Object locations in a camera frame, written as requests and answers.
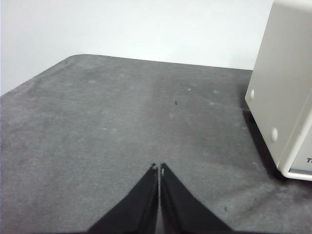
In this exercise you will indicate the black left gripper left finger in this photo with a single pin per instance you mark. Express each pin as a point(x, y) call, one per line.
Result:
point(139, 207)

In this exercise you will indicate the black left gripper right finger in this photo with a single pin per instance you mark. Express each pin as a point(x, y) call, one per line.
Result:
point(182, 209)

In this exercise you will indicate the cream toaster oven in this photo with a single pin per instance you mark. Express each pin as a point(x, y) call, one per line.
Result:
point(275, 73)

